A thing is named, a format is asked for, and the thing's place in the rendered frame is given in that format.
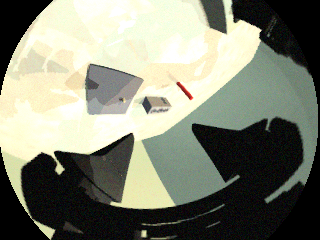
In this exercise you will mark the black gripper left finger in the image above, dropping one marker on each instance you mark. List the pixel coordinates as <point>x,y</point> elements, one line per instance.
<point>106,168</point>

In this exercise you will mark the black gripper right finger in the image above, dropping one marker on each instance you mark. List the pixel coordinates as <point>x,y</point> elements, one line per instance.
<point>227,147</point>

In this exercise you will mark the red peg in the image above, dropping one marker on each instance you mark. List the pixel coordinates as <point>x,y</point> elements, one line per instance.
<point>181,86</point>

